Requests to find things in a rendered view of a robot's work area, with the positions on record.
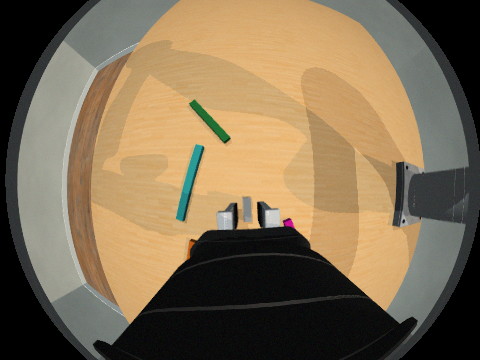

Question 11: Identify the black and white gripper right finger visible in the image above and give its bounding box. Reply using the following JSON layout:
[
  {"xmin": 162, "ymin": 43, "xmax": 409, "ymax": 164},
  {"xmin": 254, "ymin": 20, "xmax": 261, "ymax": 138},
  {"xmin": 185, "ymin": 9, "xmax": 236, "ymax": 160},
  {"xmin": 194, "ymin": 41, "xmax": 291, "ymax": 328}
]
[{"xmin": 257, "ymin": 201, "xmax": 280, "ymax": 228}]

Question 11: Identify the orange rod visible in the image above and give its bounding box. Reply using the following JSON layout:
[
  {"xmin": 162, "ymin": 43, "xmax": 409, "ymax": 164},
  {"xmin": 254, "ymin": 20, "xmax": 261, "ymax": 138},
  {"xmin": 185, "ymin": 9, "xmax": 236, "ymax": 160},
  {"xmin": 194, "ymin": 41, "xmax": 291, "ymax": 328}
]
[{"xmin": 187, "ymin": 239, "xmax": 197, "ymax": 260}]

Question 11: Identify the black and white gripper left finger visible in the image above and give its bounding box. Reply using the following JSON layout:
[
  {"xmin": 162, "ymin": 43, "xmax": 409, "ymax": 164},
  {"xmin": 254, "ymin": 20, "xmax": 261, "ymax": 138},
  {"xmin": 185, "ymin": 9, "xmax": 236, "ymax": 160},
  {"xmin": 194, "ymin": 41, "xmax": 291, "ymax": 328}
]
[{"xmin": 216, "ymin": 203, "xmax": 238, "ymax": 230}]

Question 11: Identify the short magenta rod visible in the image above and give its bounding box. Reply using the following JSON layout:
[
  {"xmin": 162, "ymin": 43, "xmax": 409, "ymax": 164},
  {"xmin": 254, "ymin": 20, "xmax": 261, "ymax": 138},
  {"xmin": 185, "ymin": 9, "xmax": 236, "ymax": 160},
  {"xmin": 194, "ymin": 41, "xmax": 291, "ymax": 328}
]
[{"xmin": 283, "ymin": 218, "xmax": 294, "ymax": 228}]

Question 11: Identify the dark green rod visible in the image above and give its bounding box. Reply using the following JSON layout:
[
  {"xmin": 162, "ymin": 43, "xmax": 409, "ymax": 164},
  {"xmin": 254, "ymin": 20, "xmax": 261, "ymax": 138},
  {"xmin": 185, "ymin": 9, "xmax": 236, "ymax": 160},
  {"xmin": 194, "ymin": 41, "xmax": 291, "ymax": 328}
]
[{"xmin": 189, "ymin": 99, "xmax": 231, "ymax": 144}]

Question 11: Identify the dark grey rod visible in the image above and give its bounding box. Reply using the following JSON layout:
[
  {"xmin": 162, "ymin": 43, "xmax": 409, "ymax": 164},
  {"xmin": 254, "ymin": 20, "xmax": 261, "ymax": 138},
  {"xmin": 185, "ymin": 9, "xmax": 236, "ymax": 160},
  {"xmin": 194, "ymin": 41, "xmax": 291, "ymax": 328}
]
[{"xmin": 242, "ymin": 197, "xmax": 252, "ymax": 222}]

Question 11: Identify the turquoise rod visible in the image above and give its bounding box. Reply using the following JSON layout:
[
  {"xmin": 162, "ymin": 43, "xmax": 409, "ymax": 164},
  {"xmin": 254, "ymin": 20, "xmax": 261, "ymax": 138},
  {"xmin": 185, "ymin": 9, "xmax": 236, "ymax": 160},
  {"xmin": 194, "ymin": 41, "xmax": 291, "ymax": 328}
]
[{"xmin": 176, "ymin": 144, "xmax": 205, "ymax": 222}]

